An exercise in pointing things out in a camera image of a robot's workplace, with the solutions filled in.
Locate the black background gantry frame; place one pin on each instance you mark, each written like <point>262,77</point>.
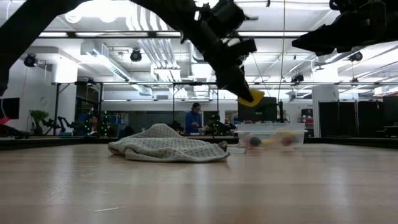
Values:
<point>196,84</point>

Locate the person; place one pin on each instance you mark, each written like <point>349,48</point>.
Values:
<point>94,119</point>
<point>192,121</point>

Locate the black room partition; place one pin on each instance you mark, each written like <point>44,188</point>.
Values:
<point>348,118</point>

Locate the dark blackberry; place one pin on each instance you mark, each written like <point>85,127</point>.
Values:
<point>255,141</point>

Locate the background shelf unit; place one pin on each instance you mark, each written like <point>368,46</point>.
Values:
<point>307,113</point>

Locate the black wall monitor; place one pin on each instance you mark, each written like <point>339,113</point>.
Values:
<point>11,109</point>

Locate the pink peach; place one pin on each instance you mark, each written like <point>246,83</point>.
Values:
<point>246,140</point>

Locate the grey-blue waffle towel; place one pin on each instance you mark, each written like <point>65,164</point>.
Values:
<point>168,146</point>

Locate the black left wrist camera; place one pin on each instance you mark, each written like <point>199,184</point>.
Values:
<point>227,15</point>

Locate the red background object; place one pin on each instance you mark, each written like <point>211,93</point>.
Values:
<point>4,120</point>

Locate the green background plant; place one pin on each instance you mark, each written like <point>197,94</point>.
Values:
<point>38,116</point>

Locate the small white flat object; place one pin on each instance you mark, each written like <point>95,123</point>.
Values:
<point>237,151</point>

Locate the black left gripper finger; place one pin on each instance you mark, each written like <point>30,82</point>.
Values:
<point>233,81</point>

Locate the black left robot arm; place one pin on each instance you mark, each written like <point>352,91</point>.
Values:
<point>18,37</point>

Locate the clear plastic tupperware container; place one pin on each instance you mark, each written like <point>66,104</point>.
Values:
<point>270,128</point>

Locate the pointed yellow lemon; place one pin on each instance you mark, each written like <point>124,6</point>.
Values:
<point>256,98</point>

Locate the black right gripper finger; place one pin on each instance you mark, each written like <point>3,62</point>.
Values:
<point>326,40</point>

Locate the black background robot arm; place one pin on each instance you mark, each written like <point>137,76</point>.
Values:
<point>60,123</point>

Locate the black ceiling camera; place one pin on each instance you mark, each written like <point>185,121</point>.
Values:
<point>298,78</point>
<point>136,56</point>
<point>30,60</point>
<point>356,56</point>

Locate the black computer monitor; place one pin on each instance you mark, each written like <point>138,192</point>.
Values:
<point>264,113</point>

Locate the red cherry with stem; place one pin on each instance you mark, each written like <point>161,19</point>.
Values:
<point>286,141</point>

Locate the round yellow lemon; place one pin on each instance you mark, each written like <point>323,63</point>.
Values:
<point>280,135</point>

